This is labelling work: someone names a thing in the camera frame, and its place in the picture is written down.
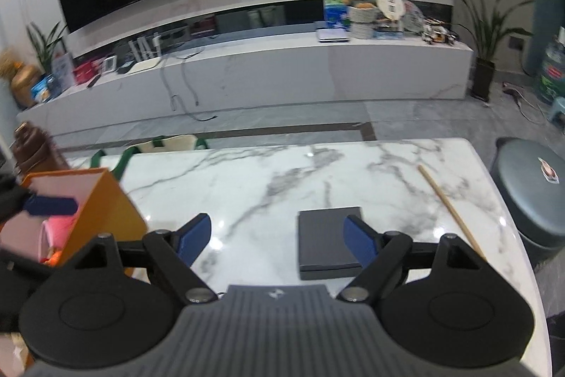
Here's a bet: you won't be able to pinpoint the grey round stool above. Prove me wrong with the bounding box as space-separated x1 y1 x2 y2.
488 137 565 267

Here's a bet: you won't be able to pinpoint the dark grey box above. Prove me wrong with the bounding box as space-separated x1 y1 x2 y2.
296 206 365 282

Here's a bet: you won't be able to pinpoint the white charger cable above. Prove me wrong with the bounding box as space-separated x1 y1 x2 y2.
502 81 548 122

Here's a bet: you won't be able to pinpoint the blue snack bag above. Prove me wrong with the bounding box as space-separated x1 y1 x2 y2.
30 76 61 102

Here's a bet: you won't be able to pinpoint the white marble tv cabinet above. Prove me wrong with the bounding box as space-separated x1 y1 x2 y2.
17 23 474 137

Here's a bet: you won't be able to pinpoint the patterned round hand fan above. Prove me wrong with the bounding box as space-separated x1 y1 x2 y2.
402 1 427 34

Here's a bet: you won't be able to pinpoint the small blue plastic stool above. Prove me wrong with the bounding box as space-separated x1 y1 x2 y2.
547 96 565 124

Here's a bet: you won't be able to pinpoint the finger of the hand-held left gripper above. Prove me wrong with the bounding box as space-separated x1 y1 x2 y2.
0 175 81 224

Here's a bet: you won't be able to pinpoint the wooden stick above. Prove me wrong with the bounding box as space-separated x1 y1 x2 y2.
417 164 487 262

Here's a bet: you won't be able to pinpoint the white round hand fan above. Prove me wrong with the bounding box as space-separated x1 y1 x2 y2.
375 0 405 21

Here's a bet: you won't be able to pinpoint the brown water bottle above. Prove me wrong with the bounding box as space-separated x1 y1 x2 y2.
11 120 70 186

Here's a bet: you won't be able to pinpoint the black and white toy car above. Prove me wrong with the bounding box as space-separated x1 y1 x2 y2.
421 21 460 47

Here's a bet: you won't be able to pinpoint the gold vase with dried flowers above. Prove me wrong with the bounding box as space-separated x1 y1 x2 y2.
0 49 43 108

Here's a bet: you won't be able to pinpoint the orange paper box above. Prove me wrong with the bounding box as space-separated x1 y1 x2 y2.
0 167 149 277

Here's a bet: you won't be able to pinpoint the canvas tote bag green handles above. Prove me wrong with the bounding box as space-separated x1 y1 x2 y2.
90 134 208 179

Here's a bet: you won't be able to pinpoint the tall potted plant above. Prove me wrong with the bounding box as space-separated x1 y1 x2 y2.
443 0 537 102

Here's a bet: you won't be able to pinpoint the white router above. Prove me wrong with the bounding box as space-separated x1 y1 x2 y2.
127 33 164 73

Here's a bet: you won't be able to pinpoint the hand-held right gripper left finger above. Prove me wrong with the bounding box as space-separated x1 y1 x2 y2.
75 213 221 304

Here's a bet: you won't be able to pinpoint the panda plush with striped bucket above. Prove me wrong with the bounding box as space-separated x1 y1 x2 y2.
40 216 80 259

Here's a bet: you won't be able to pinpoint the grey laptop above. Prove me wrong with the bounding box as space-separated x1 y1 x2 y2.
315 28 351 45

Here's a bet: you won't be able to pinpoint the small leafy potted plant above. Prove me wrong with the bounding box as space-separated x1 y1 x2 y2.
26 21 67 71

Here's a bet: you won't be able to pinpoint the blue water jug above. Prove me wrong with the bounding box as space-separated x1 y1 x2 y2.
531 28 565 104

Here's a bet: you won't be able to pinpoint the red box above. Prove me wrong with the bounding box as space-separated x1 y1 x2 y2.
72 61 96 84

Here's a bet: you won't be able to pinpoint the black cable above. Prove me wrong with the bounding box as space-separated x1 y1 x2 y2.
161 54 217 122

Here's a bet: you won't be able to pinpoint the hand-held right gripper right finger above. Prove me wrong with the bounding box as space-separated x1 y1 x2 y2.
336 214 486 302

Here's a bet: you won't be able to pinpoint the framed white card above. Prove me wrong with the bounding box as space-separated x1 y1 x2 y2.
52 52 76 91

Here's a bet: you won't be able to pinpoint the marble desktop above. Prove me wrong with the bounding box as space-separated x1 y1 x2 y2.
57 137 551 377

